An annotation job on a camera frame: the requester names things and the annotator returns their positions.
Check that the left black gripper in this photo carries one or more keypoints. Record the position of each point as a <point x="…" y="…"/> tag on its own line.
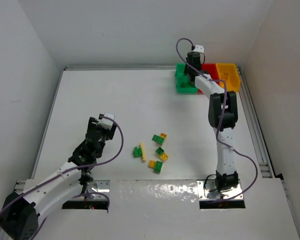
<point x="92" y="125"/>

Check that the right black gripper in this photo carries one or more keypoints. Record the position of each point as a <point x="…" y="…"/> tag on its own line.
<point x="190" y="75"/>

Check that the green arch lego piece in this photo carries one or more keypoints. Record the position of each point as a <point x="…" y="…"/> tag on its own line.
<point x="137" y="152"/>

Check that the long tan lego plate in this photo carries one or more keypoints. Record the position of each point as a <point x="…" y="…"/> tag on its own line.
<point x="143" y="156"/>

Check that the green lego plate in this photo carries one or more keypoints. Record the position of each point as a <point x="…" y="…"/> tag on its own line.
<point x="158" y="139"/>

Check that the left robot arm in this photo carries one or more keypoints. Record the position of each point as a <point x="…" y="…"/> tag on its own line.
<point x="23" y="214"/>

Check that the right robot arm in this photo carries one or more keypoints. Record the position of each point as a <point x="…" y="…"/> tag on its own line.
<point x="222" y="117"/>

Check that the red storage bin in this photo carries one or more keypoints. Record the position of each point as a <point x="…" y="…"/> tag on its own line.
<point x="211" y="72"/>

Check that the green storage bin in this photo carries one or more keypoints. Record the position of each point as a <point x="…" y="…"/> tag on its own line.
<point x="182" y="84"/>

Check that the yellow storage bin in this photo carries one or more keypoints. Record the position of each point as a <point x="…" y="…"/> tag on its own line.
<point x="229" y="73"/>

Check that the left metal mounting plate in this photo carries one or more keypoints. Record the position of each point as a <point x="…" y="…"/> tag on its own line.
<point x="97" y="190"/>

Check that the metal mounting plate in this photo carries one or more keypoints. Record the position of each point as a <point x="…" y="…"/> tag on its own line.
<point x="207" y="191"/>
<point x="97" y="190"/>

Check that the yellow green lego block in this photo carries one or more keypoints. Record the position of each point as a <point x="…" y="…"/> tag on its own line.
<point x="156" y="166"/>

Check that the green and yellow lego stack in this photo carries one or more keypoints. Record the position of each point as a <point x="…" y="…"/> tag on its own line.
<point x="162" y="154"/>

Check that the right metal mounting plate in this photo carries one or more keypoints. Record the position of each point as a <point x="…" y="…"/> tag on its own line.
<point x="207" y="191"/>

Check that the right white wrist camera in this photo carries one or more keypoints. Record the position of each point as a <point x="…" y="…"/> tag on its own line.
<point x="198" y="48"/>

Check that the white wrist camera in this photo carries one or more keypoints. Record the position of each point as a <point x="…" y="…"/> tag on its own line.
<point x="198" y="48"/>
<point x="106" y="120"/>

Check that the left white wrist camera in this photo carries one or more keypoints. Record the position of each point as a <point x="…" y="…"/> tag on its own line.
<point x="106" y="120"/>

